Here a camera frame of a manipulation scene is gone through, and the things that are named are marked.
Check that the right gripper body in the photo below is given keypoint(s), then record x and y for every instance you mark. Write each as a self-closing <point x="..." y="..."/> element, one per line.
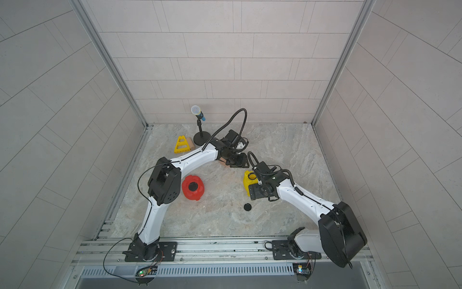
<point x="260" y="190"/>

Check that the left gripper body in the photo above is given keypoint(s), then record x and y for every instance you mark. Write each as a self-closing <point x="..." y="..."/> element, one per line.
<point x="235" y="159"/>

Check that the yellow piggy bank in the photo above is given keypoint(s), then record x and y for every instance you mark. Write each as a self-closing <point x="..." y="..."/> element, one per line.
<point x="249" y="179"/>

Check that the red piggy bank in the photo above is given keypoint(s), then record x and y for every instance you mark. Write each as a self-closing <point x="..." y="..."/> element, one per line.
<point x="196" y="195"/>

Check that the pink piggy bank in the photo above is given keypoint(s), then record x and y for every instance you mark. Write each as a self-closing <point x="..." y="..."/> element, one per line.
<point x="223" y="161"/>

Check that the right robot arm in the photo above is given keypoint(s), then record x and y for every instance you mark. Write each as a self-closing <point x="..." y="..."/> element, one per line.
<point x="339" y="234"/>

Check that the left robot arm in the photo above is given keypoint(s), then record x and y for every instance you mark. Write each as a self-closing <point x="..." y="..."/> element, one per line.
<point x="164" y="187"/>

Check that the black microphone stand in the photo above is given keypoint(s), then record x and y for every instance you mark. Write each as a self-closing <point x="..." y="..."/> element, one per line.
<point x="201" y="137"/>

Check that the small wooden block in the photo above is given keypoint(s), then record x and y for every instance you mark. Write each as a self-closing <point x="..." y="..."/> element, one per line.
<point x="191" y="143"/>

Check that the yellow triangular block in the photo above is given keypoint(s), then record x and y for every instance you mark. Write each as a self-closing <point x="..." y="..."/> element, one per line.
<point x="181" y="145"/>

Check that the right circuit board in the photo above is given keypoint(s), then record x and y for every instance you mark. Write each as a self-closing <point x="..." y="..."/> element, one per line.
<point x="301" y="271"/>

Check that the circuit board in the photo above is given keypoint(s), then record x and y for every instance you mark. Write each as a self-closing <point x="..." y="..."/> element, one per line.
<point x="301" y="271"/>
<point x="146" y="272"/>

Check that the left circuit board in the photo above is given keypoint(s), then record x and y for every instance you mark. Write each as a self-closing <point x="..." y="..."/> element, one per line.
<point x="146" y="272"/>

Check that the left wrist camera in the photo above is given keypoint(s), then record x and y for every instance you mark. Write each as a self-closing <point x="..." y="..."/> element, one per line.
<point x="241" y="146"/>

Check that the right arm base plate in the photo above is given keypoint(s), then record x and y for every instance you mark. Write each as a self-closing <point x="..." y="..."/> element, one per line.
<point x="286" y="250"/>

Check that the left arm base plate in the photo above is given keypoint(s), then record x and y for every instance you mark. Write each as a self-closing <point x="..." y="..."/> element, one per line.
<point x="139" y="252"/>

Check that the aluminium mounting rail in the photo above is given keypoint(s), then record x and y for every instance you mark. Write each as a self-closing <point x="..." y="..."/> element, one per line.
<point x="186" y="250"/>

